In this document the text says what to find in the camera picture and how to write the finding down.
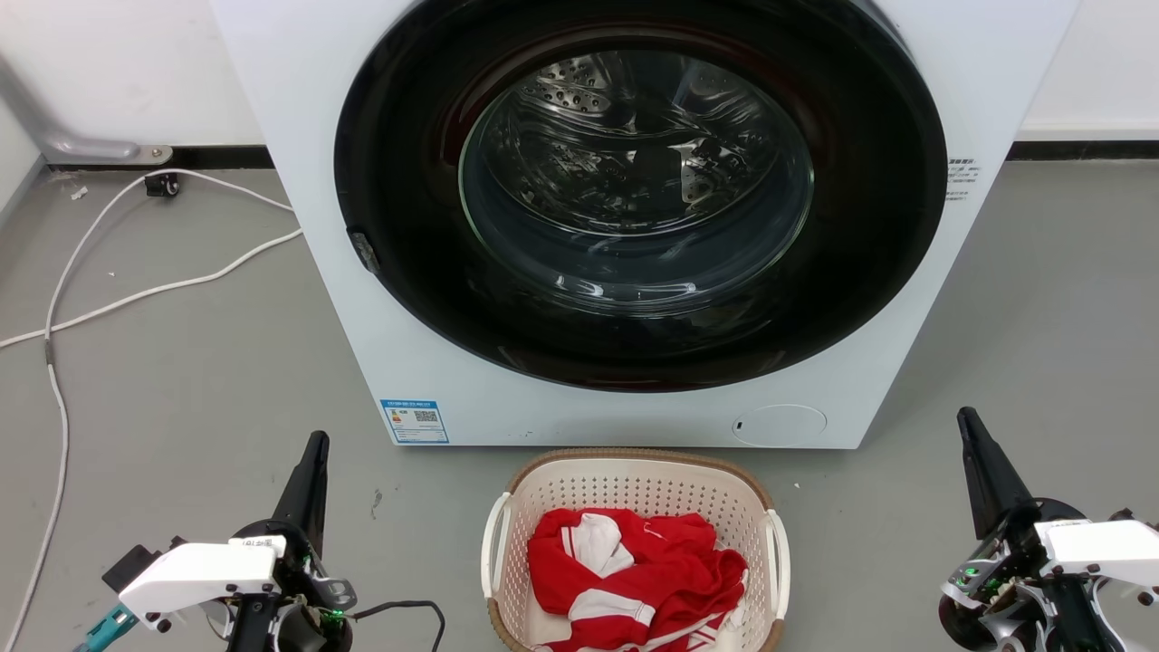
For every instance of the steel washer drum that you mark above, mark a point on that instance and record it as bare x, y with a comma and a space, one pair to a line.
634, 172

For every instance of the red and white garment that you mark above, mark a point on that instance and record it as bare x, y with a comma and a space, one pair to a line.
634, 580

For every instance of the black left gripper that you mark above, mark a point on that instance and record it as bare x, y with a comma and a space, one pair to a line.
303, 589

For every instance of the white front-load washing machine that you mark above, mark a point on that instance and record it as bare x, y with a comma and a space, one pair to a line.
634, 418

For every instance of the blue energy label sticker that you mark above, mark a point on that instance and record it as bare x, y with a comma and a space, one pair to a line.
415, 421

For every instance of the black round washer door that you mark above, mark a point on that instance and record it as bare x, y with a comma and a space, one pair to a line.
407, 136

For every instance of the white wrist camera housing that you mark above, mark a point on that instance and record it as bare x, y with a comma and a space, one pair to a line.
199, 572
1105, 548

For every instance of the black baseboard strip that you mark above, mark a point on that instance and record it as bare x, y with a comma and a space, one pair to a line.
217, 158
1087, 149

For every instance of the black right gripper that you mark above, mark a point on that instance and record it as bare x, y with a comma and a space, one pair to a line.
1005, 580

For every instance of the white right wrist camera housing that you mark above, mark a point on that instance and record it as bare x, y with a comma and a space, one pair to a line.
1105, 548

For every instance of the black text warning sticker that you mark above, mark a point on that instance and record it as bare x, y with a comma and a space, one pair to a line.
962, 179

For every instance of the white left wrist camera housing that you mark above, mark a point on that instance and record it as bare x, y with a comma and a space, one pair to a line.
199, 572

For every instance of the round white filter cover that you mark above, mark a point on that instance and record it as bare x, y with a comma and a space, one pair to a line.
779, 425

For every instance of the white perforated laundry basket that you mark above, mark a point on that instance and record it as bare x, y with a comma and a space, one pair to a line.
634, 484

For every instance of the grey angled wall pipe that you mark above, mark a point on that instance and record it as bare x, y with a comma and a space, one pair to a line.
54, 136

